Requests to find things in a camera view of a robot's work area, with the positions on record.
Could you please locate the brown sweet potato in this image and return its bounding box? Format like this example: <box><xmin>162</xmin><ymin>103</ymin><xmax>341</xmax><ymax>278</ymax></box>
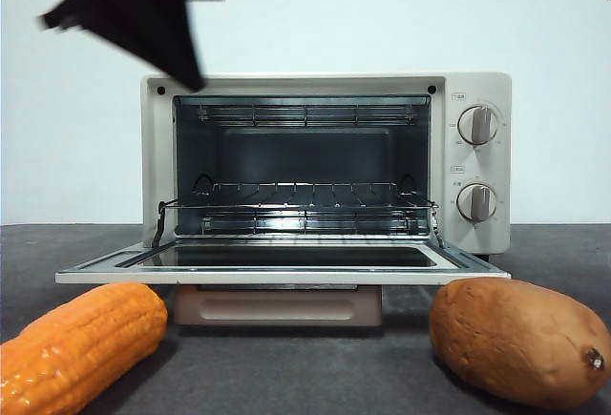
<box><xmin>429</xmin><ymin>277</ymin><xmax>611</xmax><ymax>410</ymax></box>

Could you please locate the cream Toshiba toaster oven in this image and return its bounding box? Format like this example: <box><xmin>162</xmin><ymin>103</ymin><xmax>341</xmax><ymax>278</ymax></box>
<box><xmin>140</xmin><ymin>70</ymin><xmax>513</xmax><ymax>258</ymax></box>

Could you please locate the cream oven knob beige grip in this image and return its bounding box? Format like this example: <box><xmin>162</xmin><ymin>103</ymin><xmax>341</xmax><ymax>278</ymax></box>
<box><xmin>456</xmin><ymin>182</ymin><xmax>498</xmax><ymax>223</ymax></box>
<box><xmin>457</xmin><ymin>105</ymin><xmax>501</xmax><ymax>147</ymax></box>

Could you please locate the orange corn cob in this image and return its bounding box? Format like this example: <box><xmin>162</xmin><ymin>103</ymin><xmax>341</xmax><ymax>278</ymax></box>
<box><xmin>0</xmin><ymin>281</ymin><xmax>169</xmax><ymax>415</ymax></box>

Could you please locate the glass oven door beige handle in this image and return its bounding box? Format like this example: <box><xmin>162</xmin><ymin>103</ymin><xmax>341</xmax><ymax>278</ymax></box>
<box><xmin>54</xmin><ymin>242</ymin><xmax>513</xmax><ymax>328</ymax></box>

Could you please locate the oven heating element guard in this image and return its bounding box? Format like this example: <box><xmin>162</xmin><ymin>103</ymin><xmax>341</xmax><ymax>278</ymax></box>
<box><xmin>198</xmin><ymin>103</ymin><xmax>414</xmax><ymax>128</ymax></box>
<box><xmin>202</xmin><ymin>214</ymin><xmax>412</xmax><ymax>236</ymax></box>

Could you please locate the metal wire oven rack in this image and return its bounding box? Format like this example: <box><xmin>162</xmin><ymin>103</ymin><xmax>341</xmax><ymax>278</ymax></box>
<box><xmin>159</xmin><ymin>182</ymin><xmax>436</xmax><ymax>211</ymax></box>

